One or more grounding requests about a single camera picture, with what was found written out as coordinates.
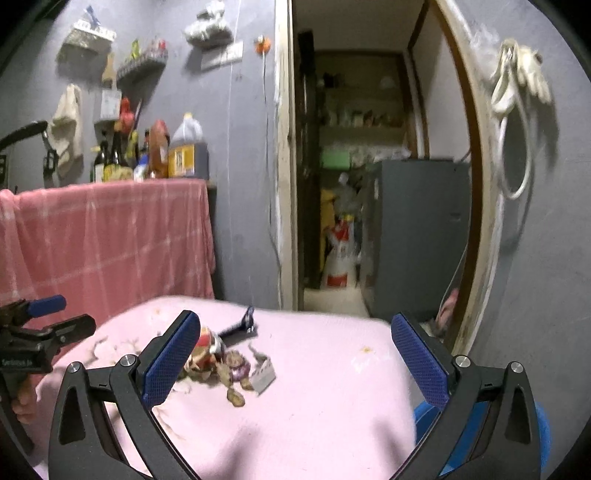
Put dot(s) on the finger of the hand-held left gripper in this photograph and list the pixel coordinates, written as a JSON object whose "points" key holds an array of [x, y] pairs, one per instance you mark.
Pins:
{"points": [[46, 304], [74, 327]]}

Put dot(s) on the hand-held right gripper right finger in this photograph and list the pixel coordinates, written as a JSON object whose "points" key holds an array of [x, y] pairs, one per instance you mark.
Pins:
{"points": [[420, 364]]}

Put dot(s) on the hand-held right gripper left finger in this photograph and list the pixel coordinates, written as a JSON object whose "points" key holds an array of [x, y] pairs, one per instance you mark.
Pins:
{"points": [[171, 357]]}

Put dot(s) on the blue plastic basin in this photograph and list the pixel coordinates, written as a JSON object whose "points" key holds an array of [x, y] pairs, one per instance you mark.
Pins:
{"points": [[544, 429]]}

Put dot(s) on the person's left hand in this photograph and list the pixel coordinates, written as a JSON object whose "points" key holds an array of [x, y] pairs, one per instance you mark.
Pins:
{"points": [[25, 408]]}

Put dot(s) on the pink slipper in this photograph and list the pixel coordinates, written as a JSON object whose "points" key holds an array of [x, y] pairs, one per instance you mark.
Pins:
{"points": [[448, 309]]}

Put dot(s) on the purple onion peels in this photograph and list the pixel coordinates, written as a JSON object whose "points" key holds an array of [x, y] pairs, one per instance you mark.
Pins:
{"points": [[235, 369]]}

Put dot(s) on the black blue razor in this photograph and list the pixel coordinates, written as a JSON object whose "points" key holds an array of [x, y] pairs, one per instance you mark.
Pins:
{"points": [[238, 325]]}

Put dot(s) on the brown peel piece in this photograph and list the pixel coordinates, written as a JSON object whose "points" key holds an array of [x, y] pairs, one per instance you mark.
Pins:
{"points": [[235, 397]]}

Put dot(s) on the pink checked cloth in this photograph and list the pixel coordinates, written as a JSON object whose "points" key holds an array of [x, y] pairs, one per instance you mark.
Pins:
{"points": [[115, 240]]}

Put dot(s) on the white red sack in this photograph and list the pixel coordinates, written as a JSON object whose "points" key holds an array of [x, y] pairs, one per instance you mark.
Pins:
{"points": [[339, 263]]}

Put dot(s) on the grey refrigerator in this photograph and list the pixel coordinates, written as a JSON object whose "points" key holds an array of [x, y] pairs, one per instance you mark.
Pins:
{"points": [[415, 230]]}

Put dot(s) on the dark glass bottle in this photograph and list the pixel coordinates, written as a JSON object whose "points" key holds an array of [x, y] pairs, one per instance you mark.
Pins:
{"points": [[99, 166], [117, 157]]}

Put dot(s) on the white blue bottle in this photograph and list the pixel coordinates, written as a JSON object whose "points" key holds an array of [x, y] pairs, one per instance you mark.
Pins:
{"points": [[141, 170]]}

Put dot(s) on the beige hanging towel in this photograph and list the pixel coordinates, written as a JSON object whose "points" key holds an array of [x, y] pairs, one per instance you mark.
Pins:
{"points": [[67, 134]]}

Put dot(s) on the yellow bag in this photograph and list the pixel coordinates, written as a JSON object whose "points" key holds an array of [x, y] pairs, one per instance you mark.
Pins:
{"points": [[327, 217]]}

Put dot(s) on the yellow bottle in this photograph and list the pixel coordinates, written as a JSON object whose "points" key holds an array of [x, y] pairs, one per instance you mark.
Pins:
{"points": [[133, 147]]}

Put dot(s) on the clear plastic bottle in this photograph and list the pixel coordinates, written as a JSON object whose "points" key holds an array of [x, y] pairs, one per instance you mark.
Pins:
{"points": [[348, 194]]}

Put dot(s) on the large brown oil jug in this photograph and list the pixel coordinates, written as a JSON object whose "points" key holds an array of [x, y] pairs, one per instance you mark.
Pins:
{"points": [[187, 152]]}

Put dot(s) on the red packet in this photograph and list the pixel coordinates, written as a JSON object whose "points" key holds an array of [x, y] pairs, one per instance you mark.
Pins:
{"points": [[125, 113]]}

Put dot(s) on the green box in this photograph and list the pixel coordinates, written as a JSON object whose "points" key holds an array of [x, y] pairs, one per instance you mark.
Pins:
{"points": [[337, 157]]}

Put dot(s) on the pantry shelf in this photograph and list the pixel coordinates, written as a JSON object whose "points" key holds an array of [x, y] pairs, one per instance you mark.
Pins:
{"points": [[364, 115]]}

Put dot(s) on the grey hanging bag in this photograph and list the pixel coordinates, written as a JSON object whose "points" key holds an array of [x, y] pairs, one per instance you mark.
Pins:
{"points": [[83, 44]]}

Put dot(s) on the white plastic bags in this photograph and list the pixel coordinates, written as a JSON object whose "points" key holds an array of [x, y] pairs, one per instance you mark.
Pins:
{"points": [[207, 27]]}

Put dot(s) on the wooden door frame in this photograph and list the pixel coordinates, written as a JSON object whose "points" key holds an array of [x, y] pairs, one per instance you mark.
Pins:
{"points": [[286, 184]]}

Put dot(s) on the white wall box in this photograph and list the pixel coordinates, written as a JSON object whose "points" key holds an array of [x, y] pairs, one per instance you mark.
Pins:
{"points": [[111, 104]]}

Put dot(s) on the wall rack with jars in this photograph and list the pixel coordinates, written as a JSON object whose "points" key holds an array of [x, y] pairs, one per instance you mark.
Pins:
{"points": [[141, 64]]}

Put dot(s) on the orange wall hook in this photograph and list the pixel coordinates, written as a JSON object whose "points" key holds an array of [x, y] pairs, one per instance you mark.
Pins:
{"points": [[262, 45]]}

